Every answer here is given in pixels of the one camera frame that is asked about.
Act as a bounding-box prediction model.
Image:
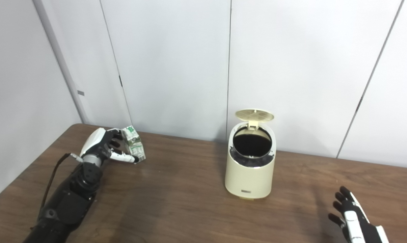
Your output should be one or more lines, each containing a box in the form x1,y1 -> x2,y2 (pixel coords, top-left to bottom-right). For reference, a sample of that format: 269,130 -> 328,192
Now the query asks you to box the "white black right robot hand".
328,186 -> 389,243

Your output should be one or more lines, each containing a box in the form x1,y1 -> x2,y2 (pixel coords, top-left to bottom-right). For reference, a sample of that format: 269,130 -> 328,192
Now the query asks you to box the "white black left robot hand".
79,128 -> 140,165

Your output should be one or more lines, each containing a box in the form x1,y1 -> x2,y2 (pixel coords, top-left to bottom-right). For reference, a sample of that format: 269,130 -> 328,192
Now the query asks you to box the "green white milk carton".
121,126 -> 146,162

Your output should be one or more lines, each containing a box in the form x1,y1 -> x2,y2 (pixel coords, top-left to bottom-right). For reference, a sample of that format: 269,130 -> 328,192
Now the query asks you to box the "cream-colored round bin lid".
235,109 -> 274,130

